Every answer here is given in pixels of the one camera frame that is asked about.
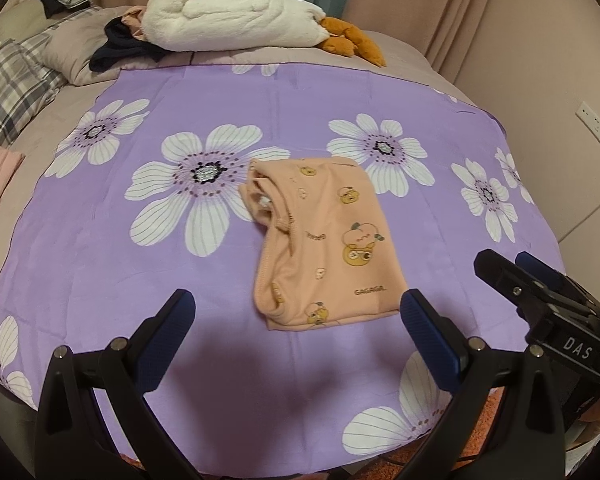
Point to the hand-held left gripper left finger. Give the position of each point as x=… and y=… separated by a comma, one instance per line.
x=167, y=345

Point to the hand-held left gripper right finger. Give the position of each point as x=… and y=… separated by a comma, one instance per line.
x=430, y=345

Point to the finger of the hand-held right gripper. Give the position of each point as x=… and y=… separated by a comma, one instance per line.
x=545, y=267
x=520, y=290

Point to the orange printed baby shirt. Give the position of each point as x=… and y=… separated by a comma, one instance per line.
x=330, y=240

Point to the purple floral bed sheet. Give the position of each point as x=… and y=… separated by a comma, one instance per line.
x=130, y=260

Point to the orange rug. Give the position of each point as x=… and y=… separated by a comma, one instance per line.
x=490, y=425

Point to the dark navy cloth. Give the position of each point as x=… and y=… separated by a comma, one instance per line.
x=115, y=50

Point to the grey plaid blanket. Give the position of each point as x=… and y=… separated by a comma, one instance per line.
x=15, y=85

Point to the white plush goose toy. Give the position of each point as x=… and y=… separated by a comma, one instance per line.
x=220, y=20

